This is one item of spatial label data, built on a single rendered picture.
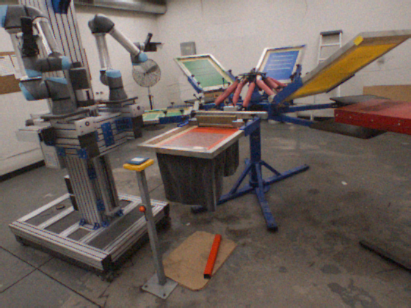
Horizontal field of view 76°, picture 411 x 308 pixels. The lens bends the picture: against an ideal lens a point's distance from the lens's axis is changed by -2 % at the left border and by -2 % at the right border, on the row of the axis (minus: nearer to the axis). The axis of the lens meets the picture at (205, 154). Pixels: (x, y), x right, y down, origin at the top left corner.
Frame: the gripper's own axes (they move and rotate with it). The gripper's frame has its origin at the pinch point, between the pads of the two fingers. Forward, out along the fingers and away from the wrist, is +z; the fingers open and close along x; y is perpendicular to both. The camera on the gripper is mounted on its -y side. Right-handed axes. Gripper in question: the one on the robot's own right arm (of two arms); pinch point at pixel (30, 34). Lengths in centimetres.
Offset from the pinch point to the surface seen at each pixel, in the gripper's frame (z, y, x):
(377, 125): 80, 42, -160
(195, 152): 16, 60, -75
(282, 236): 20, 147, -162
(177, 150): 5, 61, -70
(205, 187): 11, 87, -87
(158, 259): -2, 138, -57
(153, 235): -3, 118, -54
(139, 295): -6, 163, -42
